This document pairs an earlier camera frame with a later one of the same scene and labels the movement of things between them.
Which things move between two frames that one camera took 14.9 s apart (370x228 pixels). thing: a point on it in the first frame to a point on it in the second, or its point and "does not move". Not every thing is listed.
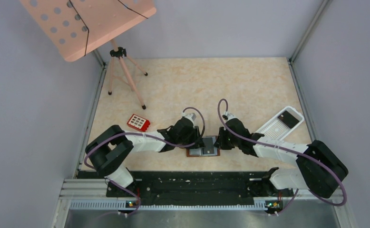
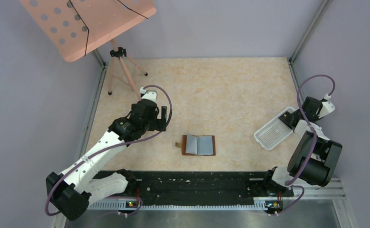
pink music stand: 74,27 does not move
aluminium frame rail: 325,3 does not move
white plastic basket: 281,125 does not move
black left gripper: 198,138 to 157,118
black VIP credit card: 209,146 to 288,118
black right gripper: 221,140 to 290,116
